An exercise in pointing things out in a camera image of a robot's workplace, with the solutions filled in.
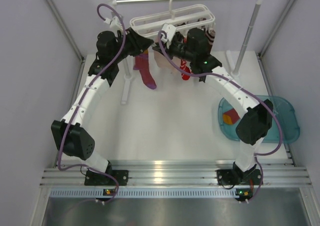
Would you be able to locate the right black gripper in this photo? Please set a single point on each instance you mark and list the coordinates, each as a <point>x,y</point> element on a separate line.
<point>168,50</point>

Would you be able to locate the orange purple sock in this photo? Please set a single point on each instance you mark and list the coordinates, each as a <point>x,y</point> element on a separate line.
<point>230,117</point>
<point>141,64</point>

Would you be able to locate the teal plastic basket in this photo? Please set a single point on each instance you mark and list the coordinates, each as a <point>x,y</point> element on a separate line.
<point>282,109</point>

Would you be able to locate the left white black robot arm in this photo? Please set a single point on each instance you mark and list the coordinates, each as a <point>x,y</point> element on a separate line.
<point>70,135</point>

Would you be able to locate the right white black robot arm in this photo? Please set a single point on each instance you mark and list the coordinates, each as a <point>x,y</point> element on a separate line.
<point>256,115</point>

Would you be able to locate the perforated cable duct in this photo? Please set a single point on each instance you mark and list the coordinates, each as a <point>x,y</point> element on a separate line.
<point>151,193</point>

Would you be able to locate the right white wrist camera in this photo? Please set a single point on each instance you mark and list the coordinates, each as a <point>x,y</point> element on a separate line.
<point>167,34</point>

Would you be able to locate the brown striped sock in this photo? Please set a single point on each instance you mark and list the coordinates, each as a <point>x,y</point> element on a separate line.
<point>207,36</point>

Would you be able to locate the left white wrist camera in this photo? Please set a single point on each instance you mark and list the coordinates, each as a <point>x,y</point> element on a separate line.
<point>115,24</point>

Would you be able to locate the aluminium mounting rail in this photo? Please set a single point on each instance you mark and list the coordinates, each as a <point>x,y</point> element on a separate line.
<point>277,173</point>

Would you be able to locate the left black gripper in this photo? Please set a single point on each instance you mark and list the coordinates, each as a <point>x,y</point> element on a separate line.
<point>138,42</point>

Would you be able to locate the white plastic clip hanger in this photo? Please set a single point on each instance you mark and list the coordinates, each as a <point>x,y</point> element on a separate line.
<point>195,15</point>

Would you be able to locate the red sock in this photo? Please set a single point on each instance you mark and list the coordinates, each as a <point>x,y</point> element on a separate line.
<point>184,65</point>

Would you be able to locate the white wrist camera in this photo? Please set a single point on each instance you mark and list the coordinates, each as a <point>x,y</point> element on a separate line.
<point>167,34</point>
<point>115,24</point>

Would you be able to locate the pink sock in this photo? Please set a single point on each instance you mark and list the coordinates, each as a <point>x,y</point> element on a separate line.
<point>163,63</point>

